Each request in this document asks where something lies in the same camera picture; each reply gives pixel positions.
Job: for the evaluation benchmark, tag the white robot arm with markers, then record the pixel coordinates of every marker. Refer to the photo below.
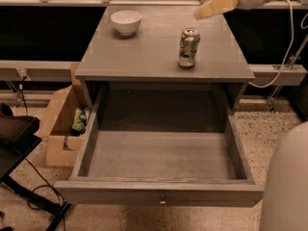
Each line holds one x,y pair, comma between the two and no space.
285,197

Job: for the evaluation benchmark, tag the cardboard box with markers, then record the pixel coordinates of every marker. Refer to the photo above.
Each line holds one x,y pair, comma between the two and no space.
56,123

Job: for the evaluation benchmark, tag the grey wooden cabinet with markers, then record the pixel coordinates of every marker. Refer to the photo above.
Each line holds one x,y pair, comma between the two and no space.
151,54

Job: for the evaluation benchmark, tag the wall power outlet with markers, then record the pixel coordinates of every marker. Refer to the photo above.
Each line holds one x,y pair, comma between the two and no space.
23,73

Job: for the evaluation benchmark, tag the green snack bag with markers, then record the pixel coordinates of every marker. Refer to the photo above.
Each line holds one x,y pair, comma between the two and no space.
79,123

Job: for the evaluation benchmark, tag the black chair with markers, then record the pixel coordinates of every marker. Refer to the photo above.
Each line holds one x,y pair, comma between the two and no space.
17,140

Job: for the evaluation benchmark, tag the open grey top drawer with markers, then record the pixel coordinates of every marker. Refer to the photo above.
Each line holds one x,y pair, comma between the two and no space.
144,141

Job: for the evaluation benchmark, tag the white ceramic bowl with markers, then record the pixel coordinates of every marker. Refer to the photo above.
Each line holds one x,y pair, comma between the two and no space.
126,23

